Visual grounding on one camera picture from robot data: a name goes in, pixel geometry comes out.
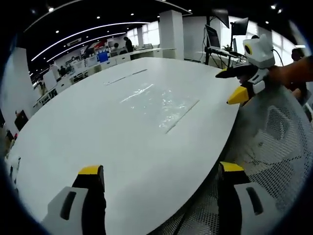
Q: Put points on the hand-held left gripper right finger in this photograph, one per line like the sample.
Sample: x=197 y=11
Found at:
x=244 y=208

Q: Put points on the black monitor stand pole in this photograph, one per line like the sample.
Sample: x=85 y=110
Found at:
x=208 y=41

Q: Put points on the clear resealable bag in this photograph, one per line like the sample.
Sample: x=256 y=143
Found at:
x=162 y=107

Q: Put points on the tilted computer monitor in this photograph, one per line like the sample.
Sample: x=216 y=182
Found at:
x=212 y=36

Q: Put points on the white square pillar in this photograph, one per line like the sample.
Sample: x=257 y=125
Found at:
x=171 y=34

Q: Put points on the blue display screen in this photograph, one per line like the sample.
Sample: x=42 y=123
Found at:
x=103 y=57

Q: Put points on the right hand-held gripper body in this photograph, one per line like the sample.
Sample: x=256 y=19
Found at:
x=259 y=52

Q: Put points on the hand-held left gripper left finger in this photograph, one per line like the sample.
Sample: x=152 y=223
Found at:
x=73 y=210

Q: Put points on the white mesh office chair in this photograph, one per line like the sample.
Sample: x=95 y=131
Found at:
x=271 y=151

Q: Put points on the black computer monitor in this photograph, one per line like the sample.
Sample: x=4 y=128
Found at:
x=239 y=25
x=221 y=17

